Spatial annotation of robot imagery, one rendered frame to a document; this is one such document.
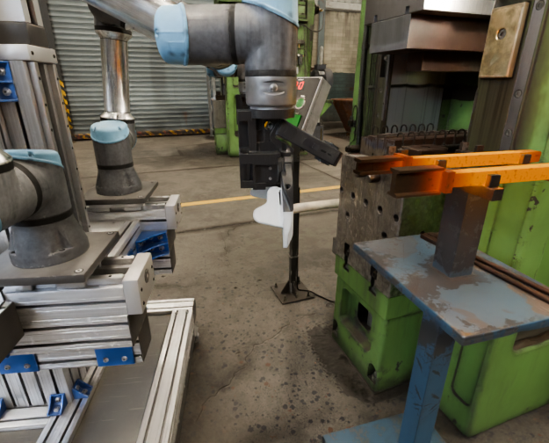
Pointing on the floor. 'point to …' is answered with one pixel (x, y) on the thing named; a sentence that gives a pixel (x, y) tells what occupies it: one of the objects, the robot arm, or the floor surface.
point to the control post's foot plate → (291, 293)
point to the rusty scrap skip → (343, 111)
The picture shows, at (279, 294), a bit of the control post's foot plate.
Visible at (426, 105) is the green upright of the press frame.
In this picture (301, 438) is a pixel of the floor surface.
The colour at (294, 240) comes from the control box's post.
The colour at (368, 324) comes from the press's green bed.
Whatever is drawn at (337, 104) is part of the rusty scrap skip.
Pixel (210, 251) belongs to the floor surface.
